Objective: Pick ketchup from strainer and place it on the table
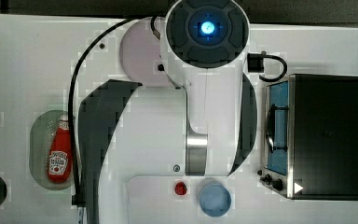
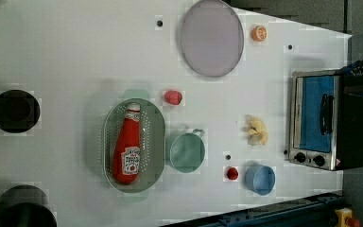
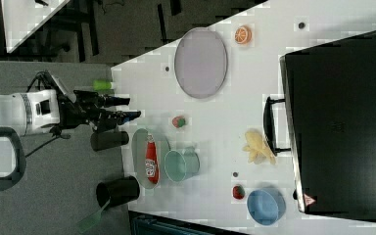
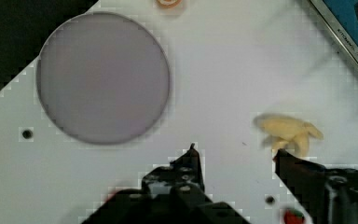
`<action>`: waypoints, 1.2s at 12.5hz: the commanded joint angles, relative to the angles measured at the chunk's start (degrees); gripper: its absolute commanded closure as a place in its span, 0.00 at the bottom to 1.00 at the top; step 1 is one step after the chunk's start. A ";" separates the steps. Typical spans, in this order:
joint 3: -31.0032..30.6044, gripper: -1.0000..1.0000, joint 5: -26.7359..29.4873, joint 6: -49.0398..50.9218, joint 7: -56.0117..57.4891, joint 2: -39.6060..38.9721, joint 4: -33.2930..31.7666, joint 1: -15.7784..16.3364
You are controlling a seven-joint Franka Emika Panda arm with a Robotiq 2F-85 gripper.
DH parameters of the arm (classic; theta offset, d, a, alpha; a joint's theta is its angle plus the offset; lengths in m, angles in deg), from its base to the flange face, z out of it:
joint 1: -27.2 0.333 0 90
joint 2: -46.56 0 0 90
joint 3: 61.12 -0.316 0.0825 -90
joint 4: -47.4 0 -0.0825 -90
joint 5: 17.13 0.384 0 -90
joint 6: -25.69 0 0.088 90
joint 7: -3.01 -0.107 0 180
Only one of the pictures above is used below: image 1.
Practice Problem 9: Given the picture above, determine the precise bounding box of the red ketchup bottle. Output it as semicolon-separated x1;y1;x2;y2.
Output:
47;114;73;184

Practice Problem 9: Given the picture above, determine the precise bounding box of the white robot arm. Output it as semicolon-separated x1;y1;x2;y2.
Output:
77;0;256;224

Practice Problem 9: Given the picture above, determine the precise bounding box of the green oval strainer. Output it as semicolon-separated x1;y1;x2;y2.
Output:
28;110;74;190

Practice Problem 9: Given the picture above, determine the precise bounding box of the grey round plate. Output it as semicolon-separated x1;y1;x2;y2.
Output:
119;17;174;88

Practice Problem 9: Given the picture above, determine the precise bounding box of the small red strawberry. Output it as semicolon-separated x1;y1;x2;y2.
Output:
174;182;187;196

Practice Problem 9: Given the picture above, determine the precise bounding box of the blue bowl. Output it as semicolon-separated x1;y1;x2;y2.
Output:
199;183;232;217

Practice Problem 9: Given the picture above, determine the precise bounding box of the black toaster oven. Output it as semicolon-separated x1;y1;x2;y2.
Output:
258;74;358;201

